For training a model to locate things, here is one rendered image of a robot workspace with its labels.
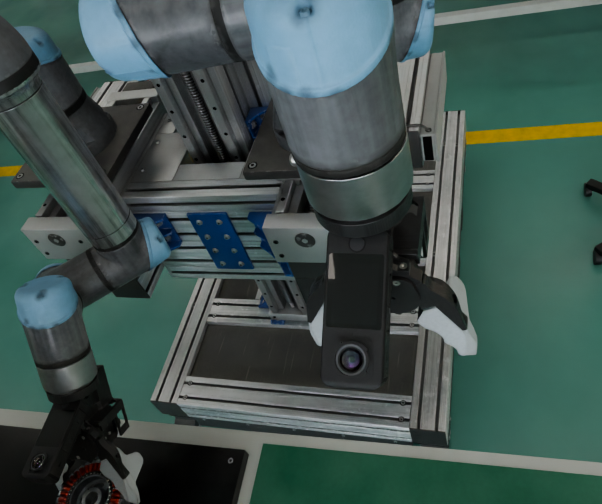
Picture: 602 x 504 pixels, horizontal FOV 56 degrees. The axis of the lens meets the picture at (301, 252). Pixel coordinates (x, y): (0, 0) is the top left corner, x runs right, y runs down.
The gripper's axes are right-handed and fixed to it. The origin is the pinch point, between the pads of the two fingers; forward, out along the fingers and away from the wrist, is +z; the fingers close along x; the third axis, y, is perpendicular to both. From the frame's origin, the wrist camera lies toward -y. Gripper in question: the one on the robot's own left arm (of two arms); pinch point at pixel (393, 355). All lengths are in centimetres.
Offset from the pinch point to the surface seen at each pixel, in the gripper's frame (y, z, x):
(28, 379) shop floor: 43, 115, 157
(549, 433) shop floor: 42, 115, -23
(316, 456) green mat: 3.0, 40.2, 17.8
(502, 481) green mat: 2.8, 40.3, -10.1
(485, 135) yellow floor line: 168, 115, -5
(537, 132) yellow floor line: 168, 115, -25
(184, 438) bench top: 3, 40, 42
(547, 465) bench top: 6.0, 40.4, -16.2
